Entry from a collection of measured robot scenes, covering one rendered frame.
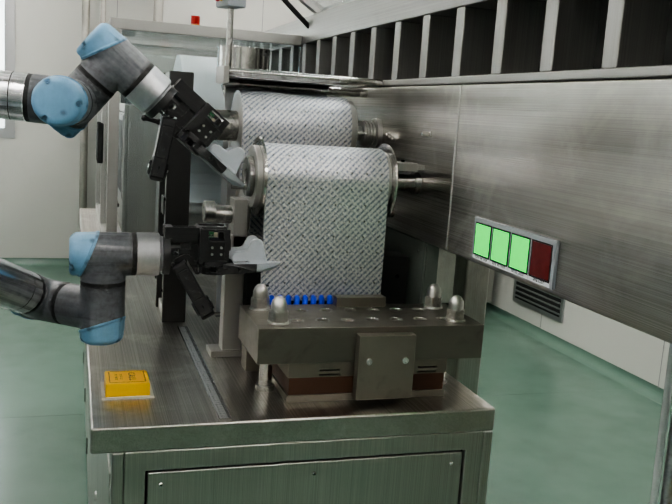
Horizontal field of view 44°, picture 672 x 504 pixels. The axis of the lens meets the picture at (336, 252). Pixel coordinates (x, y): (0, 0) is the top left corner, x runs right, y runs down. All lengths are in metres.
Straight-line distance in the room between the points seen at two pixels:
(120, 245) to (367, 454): 0.54
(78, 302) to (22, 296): 0.09
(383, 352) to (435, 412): 0.13
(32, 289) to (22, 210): 5.60
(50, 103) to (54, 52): 5.69
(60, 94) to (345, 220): 0.55
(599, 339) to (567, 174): 3.98
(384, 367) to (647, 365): 3.51
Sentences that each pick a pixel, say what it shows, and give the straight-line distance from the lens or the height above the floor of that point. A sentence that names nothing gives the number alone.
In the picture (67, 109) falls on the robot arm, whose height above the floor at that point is 1.35.
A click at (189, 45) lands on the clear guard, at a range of 2.50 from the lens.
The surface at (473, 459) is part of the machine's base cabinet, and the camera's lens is 1.46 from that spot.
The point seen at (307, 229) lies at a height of 1.16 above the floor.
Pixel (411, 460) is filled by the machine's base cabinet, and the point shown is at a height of 0.81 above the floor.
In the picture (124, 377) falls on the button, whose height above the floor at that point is 0.92.
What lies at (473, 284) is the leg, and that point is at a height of 1.03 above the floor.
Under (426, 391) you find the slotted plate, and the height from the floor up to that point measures 0.91.
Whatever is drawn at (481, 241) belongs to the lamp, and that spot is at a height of 1.18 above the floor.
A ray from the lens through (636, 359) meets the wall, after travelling 4.87.
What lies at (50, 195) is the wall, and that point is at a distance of 7.05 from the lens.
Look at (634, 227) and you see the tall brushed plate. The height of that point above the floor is 1.26.
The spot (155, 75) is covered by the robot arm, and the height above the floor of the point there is 1.42.
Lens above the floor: 1.37
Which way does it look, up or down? 9 degrees down
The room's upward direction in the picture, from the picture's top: 4 degrees clockwise
